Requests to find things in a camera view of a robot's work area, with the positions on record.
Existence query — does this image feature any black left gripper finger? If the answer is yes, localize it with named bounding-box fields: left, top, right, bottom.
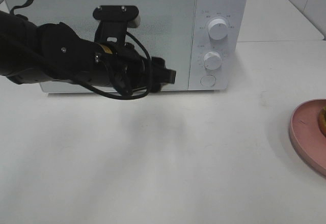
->
left=150, top=57, right=176, bottom=92

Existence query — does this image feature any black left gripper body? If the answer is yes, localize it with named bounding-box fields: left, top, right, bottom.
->
left=87, top=21, right=152, bottom=89

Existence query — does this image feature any round white door button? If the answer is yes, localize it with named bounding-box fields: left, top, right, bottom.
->
left=200, top=75, right=216, bottom=88

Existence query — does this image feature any white timer knob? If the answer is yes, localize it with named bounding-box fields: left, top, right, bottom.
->
left=204, top=51, right=223, bottom=70

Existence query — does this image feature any pink round plate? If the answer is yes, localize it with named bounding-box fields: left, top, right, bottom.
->
left=289, top=99, right=325, bottom=176

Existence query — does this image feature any burger with lettuce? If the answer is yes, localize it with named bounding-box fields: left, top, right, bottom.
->
left=318, top=106, right=326, bottom=136

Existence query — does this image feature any white microwave door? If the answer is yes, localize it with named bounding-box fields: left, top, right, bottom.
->
left=1, top=0, right=196, bottom=99

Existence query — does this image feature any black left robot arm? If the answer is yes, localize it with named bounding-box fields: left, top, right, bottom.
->
left=1, top=12, right=176, bottom=98

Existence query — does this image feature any white microwave oven body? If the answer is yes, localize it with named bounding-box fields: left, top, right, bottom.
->
left=16, top=0, right=246, bottom=91

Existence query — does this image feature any upper white power knob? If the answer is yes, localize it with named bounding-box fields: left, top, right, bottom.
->
left=207, top=17, right=229, bottom=40

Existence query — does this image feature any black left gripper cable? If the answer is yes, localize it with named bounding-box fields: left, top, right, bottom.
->
left=10, top=0, right=153, bottom=101

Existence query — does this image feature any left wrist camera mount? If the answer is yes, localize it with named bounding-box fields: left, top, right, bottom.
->
left=93, top=5, right=141, bottom=28

